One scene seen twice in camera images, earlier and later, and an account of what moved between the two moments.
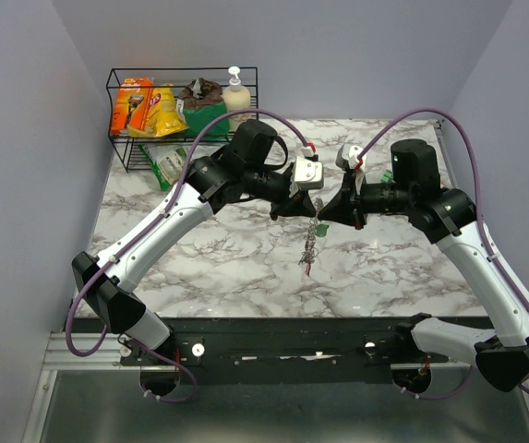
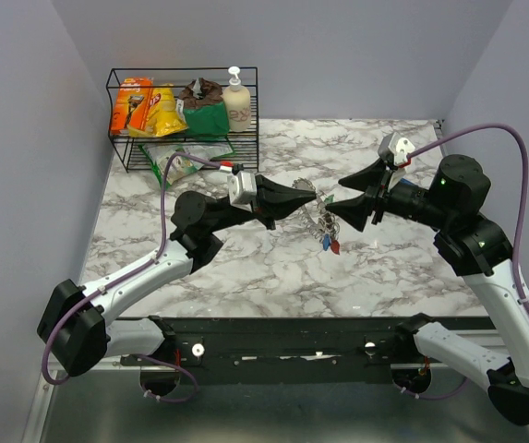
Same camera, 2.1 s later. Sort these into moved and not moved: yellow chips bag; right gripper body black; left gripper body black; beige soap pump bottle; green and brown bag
Moved: left gripper body black
Not moved: right gripper body black; yellow chips bag; beige soap pump bottle; green and brown bag
